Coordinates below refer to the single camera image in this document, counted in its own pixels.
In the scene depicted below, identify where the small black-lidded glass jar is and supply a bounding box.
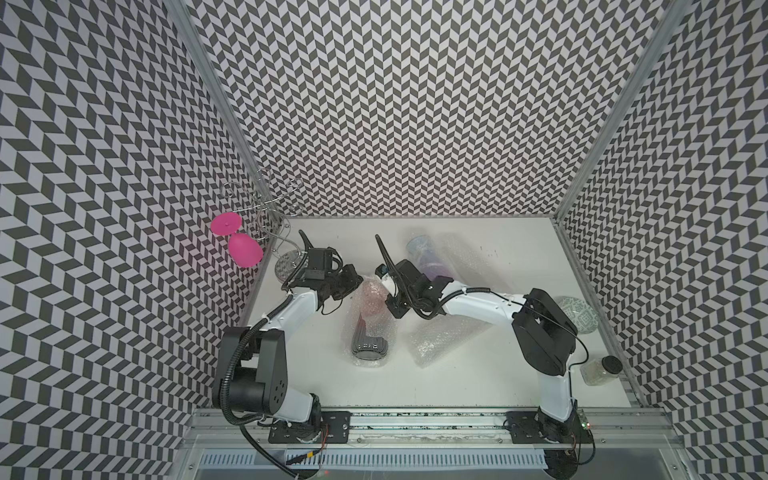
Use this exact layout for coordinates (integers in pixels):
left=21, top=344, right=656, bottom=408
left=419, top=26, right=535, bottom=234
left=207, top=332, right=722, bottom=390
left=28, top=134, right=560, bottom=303
left=580, top=355, right=623, bottom=386

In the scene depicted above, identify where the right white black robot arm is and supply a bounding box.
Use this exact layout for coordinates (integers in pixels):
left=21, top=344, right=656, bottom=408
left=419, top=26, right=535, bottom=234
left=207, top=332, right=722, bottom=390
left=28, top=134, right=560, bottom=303
left=375, top=260, right=585, bottom=444

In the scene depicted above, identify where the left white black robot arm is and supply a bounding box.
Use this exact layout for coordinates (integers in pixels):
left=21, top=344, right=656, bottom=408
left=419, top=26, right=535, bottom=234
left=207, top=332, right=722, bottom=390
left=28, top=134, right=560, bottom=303
left=212, top=247, right=363, bottom=443

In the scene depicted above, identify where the red black ribbed vase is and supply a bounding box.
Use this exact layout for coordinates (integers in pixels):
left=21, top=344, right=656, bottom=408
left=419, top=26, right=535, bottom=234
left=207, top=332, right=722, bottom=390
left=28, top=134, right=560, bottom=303
left=351, top=285, right=389, bottom=362

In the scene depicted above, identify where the green patterned round bowl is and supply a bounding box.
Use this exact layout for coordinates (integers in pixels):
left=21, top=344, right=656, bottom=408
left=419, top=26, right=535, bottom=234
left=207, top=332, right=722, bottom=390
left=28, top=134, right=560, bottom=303
left=555, top=296, right=599, bottom=335

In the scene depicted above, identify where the pink plastic wine glass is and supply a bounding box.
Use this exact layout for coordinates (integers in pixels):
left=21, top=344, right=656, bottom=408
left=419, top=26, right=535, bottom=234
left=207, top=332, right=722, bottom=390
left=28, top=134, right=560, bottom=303
left=210, top=212, right=264, bottom=268

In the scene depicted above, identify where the chrome wire glass rack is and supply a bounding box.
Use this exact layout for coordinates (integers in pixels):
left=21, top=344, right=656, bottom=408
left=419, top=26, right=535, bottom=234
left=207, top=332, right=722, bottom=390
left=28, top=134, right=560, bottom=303
left=218, top=179, right=305, bottom=283

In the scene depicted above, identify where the aluminium front rail frame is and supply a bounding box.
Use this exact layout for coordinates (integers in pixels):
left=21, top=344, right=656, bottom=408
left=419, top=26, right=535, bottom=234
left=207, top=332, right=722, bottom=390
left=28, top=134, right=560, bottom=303
left=169, top=407, right=698, bottom=479

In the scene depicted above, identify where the purple blue wrapped tumbler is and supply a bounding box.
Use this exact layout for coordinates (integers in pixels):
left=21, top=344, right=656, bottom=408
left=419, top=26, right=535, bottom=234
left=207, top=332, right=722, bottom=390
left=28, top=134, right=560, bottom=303
left=406, top=235, right=460, bottom=281

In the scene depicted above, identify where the clear bubble wrap sheet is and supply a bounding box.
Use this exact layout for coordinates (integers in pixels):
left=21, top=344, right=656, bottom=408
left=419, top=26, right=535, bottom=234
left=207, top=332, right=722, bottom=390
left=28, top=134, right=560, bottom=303
left=341, top=276, right=398, bottom=368

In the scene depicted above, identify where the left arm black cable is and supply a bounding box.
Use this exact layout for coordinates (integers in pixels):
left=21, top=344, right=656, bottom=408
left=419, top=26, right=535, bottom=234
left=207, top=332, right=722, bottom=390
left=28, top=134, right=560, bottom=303
left=218, top=229, right=337, bottom=480

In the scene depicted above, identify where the clear bubble wrap roll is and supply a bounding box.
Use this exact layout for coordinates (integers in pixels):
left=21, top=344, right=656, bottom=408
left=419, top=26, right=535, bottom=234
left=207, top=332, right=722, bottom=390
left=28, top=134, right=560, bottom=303
left=406, top=315, right=491, bottom=368

